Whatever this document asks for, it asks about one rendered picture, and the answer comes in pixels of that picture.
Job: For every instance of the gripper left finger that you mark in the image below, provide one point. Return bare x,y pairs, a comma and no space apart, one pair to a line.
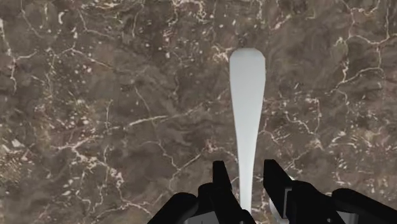
220,198

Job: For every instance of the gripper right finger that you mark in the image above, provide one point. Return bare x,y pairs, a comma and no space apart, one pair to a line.
297,198

